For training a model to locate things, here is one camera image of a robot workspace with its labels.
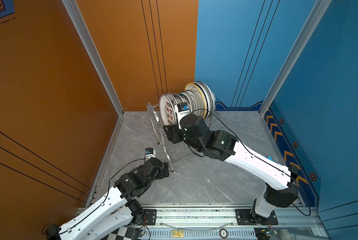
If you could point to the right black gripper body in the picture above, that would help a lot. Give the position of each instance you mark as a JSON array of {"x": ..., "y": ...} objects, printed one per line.
[{"x": 179, "y": 135}]

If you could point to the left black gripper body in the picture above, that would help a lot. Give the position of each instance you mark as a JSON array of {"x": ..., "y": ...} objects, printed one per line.
[{"x": 161, "y": 174}]

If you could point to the chrome wire dish rack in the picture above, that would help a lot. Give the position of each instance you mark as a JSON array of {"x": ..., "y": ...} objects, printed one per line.
[{"x": 214, "y": 146}]

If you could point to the white plate red characters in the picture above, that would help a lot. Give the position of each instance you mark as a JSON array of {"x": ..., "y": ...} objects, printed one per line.
[
  {"x": 172, "y": 99},
  {"x": 167, "y": 112}
]

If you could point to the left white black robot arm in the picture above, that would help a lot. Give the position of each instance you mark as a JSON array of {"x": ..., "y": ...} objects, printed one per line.
[{"x": 118, "y": 207}]

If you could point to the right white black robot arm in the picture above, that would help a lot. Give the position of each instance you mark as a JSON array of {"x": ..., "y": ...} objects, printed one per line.
[{"x": 282, "y": 188}]

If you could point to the white plate grey pattern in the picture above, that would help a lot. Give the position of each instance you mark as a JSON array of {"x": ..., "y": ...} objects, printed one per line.
[{"x": 194, "y": 102}]

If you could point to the white plate dark rim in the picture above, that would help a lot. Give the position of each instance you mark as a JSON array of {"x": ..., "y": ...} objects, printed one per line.
[{"x": 181, "y": 98}]

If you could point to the large white plate black rim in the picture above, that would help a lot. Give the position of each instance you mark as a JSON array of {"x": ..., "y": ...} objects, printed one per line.
[{"x": 211, "y": 99}]

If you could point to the yellow rim dotted plate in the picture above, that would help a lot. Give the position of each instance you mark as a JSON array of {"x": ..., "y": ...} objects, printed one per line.
[{"x": 201, "y": 101}]

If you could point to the black white checkerboard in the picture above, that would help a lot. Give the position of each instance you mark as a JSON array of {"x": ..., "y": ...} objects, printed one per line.
[{"x": 123, "y": 233}]

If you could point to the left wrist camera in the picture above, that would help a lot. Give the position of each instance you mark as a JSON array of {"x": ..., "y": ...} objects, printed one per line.
[{"x": 150, "y": 153}]

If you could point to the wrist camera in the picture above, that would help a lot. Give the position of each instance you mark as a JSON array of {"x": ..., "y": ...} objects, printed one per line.
[
  {"x": 150, "y": 153},
  {"x": 181, "y": 110}
]

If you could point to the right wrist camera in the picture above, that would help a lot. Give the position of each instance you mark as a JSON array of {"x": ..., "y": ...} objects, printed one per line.
[{"x": 181, "y": 110}]

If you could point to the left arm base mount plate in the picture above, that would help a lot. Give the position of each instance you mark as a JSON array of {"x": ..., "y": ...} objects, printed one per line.
[{"x": 147, "y": 217}]

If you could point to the aluminium front rail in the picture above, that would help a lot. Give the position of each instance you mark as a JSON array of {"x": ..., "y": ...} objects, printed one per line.
[{"x": 218, "y": 222}]

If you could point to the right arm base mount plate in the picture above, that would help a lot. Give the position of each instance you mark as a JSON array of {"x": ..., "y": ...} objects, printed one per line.
[{"x": 246, "y": 217}]

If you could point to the grey microphone at rail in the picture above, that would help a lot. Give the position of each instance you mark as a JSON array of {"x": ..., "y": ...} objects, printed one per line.
[{"x": 287, "y": 235}]

